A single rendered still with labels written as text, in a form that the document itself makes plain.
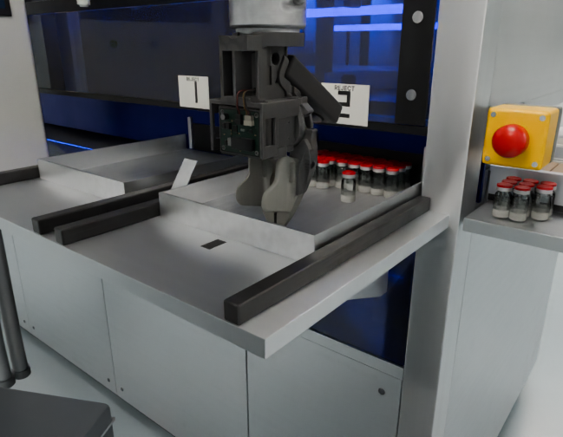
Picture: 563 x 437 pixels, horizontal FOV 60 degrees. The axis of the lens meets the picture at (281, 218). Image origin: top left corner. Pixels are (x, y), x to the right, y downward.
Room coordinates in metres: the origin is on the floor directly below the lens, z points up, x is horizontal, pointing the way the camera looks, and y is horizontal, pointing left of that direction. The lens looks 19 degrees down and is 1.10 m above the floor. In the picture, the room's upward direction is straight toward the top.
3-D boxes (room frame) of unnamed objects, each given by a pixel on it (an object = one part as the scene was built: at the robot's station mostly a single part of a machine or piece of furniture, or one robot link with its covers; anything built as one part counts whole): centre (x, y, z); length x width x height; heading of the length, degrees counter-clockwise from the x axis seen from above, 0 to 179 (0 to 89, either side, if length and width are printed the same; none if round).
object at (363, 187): (0.78, -0.11, 0.90); 0.18 x 0.02 x 0.05; 51
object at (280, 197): (0.51, 0.00, 0.95); 0.06 x 0.03 x 0.09; 141
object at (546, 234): (0.66, -0.35, 0.87); 0.14 x 0.13 x 0.02; 141
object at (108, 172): (0.91, 0.23, 0.90); 0.34 x 0.26 x 0.04; 141
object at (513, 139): (0.60, -0.28, 0.99); 0.04 x 0.04 x 0.04; 51
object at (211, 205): (0.70, -0.04, 0.90); 0.34 x 0.26 x 0.04; 141
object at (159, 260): (0.75, 0.14, 0.87); 0.70 x 0.48 x 0.02; 51
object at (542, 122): (0.63, -0.31, 0.99); 0.08 x 0.07 x 0.07; 141
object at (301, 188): (0.52, -0.01, 0.99); 0.05 x 0.02 x 0.09; 51
